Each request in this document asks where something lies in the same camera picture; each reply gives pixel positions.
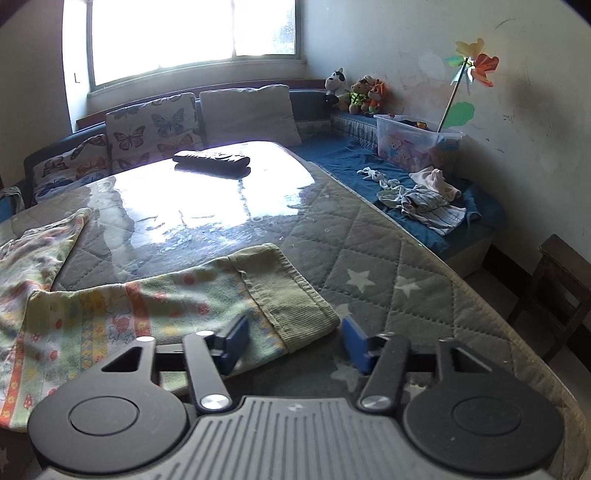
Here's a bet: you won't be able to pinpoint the printed yellow-green pants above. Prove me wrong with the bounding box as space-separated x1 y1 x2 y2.
0 208 341 433

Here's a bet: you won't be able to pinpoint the blue sofa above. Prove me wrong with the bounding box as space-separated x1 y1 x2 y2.
0 88 506 278

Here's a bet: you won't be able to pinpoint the blue sofa blanket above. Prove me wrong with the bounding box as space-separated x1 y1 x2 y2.
299 136 507 256

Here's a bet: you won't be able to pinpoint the striped white garment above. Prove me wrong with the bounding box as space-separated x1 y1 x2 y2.
399 185 467 236

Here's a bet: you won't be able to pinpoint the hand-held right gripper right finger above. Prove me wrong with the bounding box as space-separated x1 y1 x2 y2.
342 316 494 412

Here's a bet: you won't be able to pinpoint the orange plush toy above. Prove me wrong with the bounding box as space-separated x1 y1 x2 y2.
366 78 389 116

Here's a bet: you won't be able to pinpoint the pale green garment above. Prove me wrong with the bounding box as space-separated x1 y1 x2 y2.
378 187 413 209

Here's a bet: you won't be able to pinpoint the black and white plush toy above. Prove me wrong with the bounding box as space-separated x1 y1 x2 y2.
324 68 350 112

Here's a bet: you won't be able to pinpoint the plain white pillow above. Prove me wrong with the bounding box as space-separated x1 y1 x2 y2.
199 84 303 148

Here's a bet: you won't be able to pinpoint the window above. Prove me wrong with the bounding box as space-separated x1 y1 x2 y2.
88 0 304 90

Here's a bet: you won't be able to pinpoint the black remote control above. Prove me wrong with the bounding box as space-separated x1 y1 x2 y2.
172 150 251 179

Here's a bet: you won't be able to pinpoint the small butterfly print pillow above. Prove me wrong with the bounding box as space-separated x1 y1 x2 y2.
31 134 112 205

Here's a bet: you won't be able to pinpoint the dark wooden chair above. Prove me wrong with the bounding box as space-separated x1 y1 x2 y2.
507 234 591 365

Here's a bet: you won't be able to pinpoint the white socks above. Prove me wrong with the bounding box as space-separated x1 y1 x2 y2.
358 166 400 190

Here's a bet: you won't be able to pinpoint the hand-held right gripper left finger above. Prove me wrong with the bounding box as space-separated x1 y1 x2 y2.
99 315 251 414

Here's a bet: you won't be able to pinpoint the grey quilted star table cover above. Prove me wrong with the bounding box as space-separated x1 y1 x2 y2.
0 141 583 480

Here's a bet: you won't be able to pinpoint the blue grey cloth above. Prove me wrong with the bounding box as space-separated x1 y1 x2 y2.
0 186 27 221

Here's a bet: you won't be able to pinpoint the clear plastic storage box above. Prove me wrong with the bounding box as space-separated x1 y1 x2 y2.
373 114 465 174

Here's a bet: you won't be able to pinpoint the large butterfly print pillow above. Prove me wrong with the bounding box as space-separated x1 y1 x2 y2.
105 92 205 174

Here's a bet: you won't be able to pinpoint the colourful paper pinwheel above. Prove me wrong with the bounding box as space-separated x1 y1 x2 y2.
436 38 501 133

